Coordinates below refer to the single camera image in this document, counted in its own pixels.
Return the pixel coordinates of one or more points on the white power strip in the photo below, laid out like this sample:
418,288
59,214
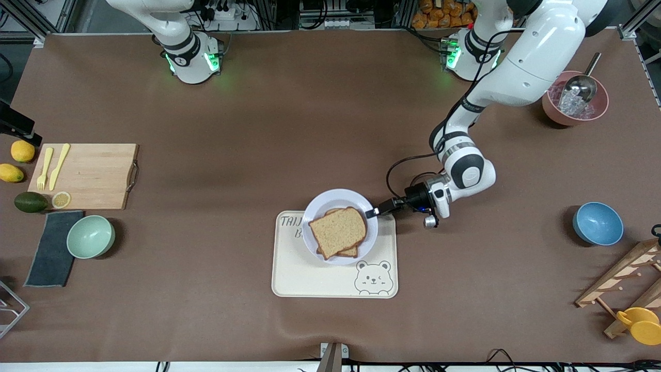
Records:
232,20
346,23

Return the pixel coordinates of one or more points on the aluminium frame structure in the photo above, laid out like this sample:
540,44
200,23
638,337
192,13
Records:
31,20

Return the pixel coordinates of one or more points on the lemon slice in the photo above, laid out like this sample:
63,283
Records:
61,200

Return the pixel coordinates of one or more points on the yellow plastic fork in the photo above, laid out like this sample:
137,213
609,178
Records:
44,173

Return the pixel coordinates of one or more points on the white round plate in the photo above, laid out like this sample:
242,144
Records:
335,199

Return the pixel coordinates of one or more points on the dark grey cloth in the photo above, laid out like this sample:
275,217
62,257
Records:
51,253

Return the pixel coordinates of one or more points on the round yellow lemon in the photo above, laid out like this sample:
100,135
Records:
23,151

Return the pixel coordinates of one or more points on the wooden cup rack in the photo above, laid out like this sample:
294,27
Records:
619,274

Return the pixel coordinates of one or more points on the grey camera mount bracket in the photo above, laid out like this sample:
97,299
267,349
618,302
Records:
330,361

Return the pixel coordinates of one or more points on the pointed yellow lemon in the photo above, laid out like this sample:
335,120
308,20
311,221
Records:
10,173

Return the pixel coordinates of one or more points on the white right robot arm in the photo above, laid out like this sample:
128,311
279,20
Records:
191,64

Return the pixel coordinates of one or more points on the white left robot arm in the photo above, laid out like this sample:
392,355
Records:
537,51

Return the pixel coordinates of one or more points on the yellow cup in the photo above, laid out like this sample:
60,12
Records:
643,326

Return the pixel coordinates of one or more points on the green avocado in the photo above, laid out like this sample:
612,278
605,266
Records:
31,202

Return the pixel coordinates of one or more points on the wooden cutting board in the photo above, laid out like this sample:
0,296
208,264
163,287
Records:
93,175

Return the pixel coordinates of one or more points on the pink bowl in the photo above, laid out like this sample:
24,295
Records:
552,113

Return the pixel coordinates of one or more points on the clear ice cubes pile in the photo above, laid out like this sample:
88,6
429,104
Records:
568,106

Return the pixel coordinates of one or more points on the orange packaged buns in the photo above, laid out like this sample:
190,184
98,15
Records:
439,15

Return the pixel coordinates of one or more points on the blue bowl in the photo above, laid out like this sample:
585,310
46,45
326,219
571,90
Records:
598,223

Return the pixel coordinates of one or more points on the beige bear print tray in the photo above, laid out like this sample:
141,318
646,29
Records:
310,281

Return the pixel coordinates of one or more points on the yellow plastic knife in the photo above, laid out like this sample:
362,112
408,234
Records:
58,168

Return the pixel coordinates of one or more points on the plain brown bread slice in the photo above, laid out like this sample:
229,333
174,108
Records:
338,230

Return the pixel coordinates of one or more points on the metal scoop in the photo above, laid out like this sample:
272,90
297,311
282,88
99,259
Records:
581,88

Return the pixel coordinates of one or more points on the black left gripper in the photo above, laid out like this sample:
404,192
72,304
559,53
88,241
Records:
414,197

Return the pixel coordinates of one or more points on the mint green bowl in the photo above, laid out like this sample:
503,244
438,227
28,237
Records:
90,236

